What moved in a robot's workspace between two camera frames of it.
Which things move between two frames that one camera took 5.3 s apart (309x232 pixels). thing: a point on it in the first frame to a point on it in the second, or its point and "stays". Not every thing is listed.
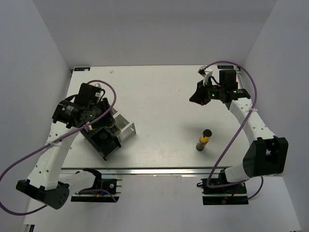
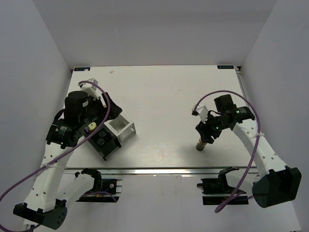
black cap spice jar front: [104, 137] to [100, 141]
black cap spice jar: [115, 130] to [102, 133]
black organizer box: [103, 139] stays
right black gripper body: [214, 92] to [213, 125]
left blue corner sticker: [81, 68] stays
